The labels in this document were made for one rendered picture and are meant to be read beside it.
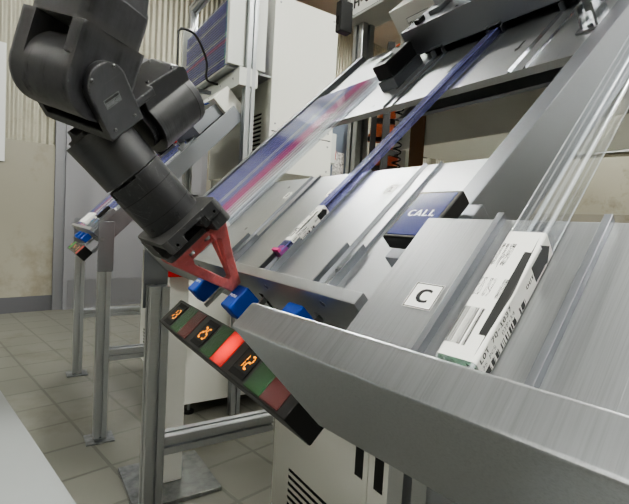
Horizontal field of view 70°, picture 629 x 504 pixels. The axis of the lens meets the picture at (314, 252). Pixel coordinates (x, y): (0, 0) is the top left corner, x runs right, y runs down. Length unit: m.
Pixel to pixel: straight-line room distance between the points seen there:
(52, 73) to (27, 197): 3.67
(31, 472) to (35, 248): 3.71
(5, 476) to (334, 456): 0.67
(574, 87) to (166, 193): 0.39
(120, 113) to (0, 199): 3.64
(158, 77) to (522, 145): 0.32
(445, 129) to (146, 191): 0.86
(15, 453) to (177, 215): 0.22
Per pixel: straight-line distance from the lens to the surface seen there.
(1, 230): 4.02
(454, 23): 0.83
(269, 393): 0.36
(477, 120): 1.11
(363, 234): 0.43
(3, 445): 0.44
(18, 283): 4.08
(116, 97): 0.39
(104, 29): 0.39
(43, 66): 0.39
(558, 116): 0.48
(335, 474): 0.98
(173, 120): 0.46
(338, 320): 0.37
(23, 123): 4.10
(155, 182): 0.43
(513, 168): 0.41
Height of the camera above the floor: 0.78
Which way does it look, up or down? 3 degrees down
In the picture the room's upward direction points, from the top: 3 degrees clockwise
